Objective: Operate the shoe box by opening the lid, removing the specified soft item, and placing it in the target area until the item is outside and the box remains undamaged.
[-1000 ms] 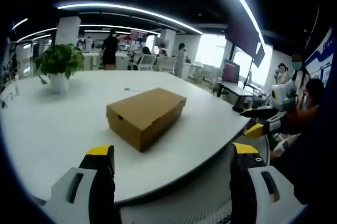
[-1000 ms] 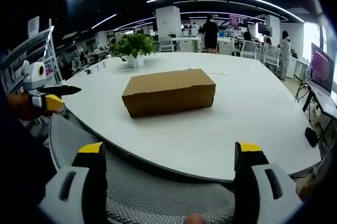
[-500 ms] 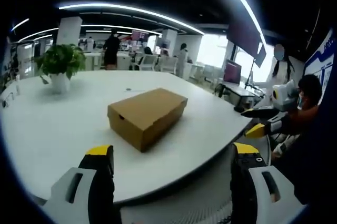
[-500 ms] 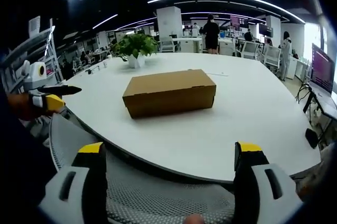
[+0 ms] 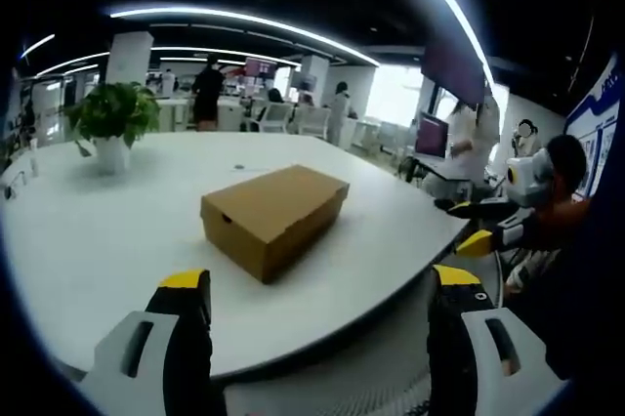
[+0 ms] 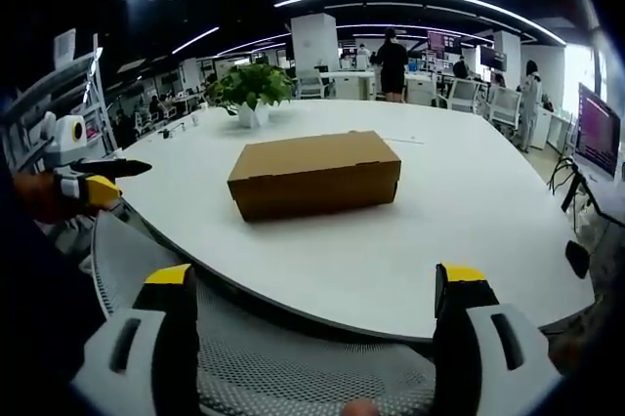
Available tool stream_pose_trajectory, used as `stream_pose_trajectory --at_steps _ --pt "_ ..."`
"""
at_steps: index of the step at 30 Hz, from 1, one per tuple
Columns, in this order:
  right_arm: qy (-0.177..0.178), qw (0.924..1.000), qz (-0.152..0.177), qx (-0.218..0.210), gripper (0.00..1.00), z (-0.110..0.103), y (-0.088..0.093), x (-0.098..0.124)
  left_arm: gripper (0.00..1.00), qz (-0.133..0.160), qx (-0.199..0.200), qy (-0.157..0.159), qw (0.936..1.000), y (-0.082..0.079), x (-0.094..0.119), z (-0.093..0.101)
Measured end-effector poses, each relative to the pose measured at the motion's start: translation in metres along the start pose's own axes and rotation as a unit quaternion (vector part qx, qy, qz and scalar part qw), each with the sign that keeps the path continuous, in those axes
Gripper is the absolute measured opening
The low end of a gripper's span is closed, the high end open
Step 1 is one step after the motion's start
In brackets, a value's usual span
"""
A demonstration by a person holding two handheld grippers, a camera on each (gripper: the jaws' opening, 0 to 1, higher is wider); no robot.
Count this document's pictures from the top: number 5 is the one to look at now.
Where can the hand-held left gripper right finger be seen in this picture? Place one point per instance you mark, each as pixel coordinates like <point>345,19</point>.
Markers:
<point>469,333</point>

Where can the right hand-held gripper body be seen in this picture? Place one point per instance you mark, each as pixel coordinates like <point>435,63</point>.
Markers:
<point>529,179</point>

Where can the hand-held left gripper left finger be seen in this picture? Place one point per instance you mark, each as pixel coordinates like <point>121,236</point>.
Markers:
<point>161,338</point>

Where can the brown cardboard shoe box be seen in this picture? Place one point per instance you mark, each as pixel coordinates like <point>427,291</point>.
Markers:
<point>273,213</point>

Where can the computer monitor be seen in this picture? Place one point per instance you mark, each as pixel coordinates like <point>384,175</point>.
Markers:
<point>430,138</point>

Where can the white office chair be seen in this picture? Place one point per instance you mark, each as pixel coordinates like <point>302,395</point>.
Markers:
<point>276,115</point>
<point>313,122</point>

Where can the small white bottle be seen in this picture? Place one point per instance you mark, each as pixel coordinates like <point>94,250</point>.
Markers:
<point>33,158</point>

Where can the potted green plant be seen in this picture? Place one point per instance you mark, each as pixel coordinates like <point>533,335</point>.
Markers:
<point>113,118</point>

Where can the blue wall poster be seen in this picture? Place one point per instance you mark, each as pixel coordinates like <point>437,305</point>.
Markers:
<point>595,128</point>

